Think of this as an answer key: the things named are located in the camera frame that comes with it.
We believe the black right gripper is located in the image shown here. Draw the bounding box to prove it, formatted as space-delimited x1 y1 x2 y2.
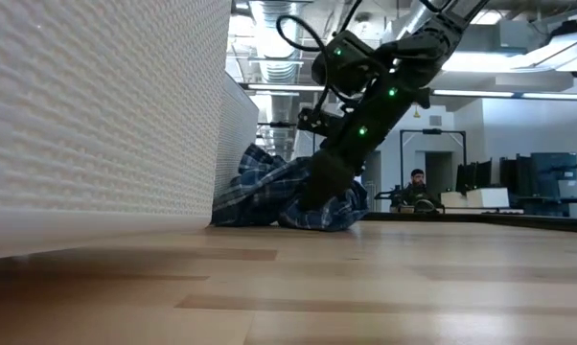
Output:
300 95 414 212

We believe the blue plaid shirt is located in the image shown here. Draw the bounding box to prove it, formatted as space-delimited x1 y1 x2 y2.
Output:
211 142 369 233

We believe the person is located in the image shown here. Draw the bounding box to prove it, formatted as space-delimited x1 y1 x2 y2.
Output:
391 168 446 215

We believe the white plastic laundry bin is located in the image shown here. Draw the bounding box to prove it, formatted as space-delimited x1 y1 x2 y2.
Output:
0 0 233 263
214 71 261 202

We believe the black computer monitor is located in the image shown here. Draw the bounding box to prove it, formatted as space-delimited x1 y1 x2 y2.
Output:
530 151 577 197
455 159 494 193
498 153 533 196

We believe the white foam box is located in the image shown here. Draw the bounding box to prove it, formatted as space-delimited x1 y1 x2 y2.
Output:
440 187 510 209

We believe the ceiling light strip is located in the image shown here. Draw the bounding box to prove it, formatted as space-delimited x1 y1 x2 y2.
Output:
431 88 577 102

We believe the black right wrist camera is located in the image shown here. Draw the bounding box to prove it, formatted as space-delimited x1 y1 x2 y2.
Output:
296 106 345 139

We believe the black rectangular stand frame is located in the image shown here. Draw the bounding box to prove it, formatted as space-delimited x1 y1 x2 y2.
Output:
399 127 467 170

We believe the ribbed round duct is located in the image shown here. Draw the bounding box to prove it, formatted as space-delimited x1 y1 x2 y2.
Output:
249 0 303 162

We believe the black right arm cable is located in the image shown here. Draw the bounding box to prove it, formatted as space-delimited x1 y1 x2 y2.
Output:
274 13 347 111

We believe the silver ceiling duct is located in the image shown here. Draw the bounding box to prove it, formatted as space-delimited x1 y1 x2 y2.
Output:
381 0 450 47

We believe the black aluminium table frame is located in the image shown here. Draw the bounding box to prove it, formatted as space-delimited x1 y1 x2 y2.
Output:
362 210 577 235

